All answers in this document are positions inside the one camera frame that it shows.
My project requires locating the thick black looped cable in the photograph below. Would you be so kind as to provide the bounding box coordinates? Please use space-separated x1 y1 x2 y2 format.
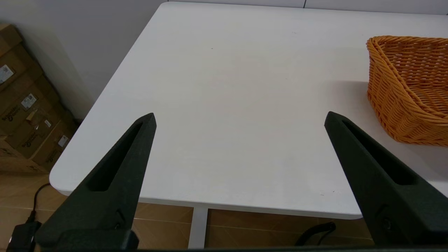
295 222 337 246

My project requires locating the thin black adapter cable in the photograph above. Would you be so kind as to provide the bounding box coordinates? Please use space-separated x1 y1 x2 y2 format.
31 183 50 223

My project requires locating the cardboard box with white label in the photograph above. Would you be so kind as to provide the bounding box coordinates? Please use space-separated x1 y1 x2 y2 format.
6 105 77 160
0 73 61 137
0 23 37 93

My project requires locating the crumpled plain cardboard box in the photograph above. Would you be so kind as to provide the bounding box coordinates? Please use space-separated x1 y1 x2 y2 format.
0 136 49 174

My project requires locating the orange woven wicker basket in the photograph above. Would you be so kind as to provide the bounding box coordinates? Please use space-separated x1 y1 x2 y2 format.
366 35 448 147

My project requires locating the white table leg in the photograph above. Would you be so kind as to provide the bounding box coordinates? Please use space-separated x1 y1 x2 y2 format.
188 206 209 249

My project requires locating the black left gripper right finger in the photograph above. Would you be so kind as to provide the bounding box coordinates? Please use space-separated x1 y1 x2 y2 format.
324 111 448 246

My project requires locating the black power adapter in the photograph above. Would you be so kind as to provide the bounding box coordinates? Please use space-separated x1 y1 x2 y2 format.
6 220 42 251

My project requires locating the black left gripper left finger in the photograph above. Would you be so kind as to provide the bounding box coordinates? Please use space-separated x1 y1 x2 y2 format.
35 112 157 250

